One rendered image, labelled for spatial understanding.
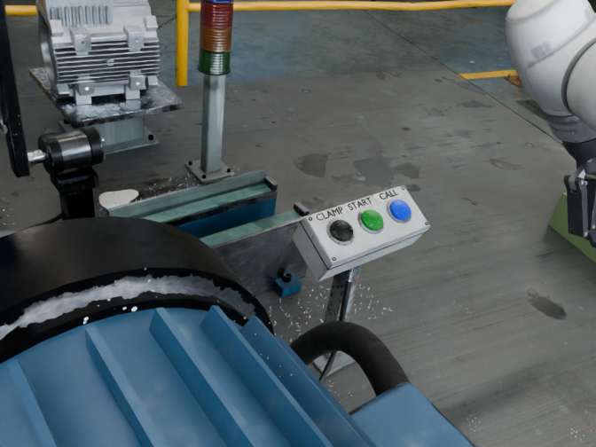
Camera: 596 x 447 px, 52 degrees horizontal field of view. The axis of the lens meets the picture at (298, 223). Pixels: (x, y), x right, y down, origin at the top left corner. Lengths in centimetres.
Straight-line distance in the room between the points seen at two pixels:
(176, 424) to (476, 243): 113
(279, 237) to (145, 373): 79
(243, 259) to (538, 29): 52
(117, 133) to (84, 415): 124
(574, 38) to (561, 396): 54
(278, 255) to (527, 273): 50
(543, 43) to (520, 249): 61
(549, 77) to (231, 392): 65
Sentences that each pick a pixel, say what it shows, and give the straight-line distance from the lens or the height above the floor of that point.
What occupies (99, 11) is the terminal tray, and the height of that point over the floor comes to 110.
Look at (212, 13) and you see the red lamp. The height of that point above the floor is 115.
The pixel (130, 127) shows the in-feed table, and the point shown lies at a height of 84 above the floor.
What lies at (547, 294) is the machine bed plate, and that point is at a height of 80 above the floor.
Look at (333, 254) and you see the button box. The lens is 73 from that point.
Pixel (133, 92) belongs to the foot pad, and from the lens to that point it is 136.
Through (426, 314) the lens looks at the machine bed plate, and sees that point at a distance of 108.
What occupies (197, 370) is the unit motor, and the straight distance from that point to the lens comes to 19.
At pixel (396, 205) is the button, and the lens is 81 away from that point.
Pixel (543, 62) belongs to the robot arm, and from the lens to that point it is 79.
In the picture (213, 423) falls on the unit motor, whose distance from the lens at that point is 19.
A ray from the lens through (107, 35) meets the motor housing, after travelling 128.
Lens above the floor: 151
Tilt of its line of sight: 36 degrees down
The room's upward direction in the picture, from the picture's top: 9 degrees clockwise
